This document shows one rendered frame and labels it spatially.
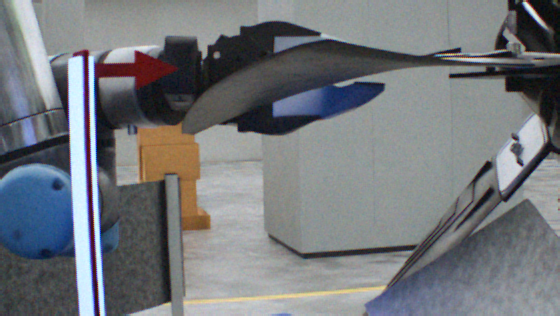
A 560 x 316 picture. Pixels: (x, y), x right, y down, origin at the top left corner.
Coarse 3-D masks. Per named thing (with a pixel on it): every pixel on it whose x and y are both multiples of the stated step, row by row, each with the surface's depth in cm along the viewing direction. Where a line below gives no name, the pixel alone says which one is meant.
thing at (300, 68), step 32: (256, 64) 50; (288, 64) 51; (320, 64) 52; (352, 64) 53; (384, 64) 54; (416, 64) 54; (448, 64) 55; (480, 64) 56; (512, 64) 59; (224, 96) 58; (256, 96) 62; (288, 96) 67; (192, 128) 65
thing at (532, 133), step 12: (528, 120) 78; (540, 120) 75; (516, 132) 79; (528, 132) 76; (540, 132) 73; (528, 144) 74; (540, 144) 71; (504, 156) 78; (528, 156) 72; (540, 156) 70; (504, 168) 76; (516, 168) 73; (528, 168) 71; (504, 180) 74; (516, 180) 72; (504, 192) 72
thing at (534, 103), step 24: (528, 0) 71; (552, 0) 69; (504, 24) 72; (528, 24) 70; (552, 24) 68; (504, 48) 72; (528, 48) 70; (552, 48) 68; (528, 96) 71; (552, 96) 69; (552, 120) 71; (552, 144) 68
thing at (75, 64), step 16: (80, 64) 49; (80, 80) 49; (80, 96) 49; (80, 112) 49; (80, 128) 49; (80, 144) 49; (80, 160) 49; (80, 176) 49; (80, 192) 49; (80, 208) 50; (80, 224) 50; (80, 240) 50; (80, 256) 50; (80, 272) 50; (80, 288) 51; (80, 304) 51
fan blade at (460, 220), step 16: (480, 176) 80; (496, 176) 76; (464, 192) 81; (480, 192) 76; (496, 192) 73; (464, 208) 77; (480, 208) 74; (448, 224) 78; (464, 224) 75; (432, 240) 80; (448, 240) 75; (416, 256) 81; (432, 256) 76; (400, 272) 82; (384, 288) 84
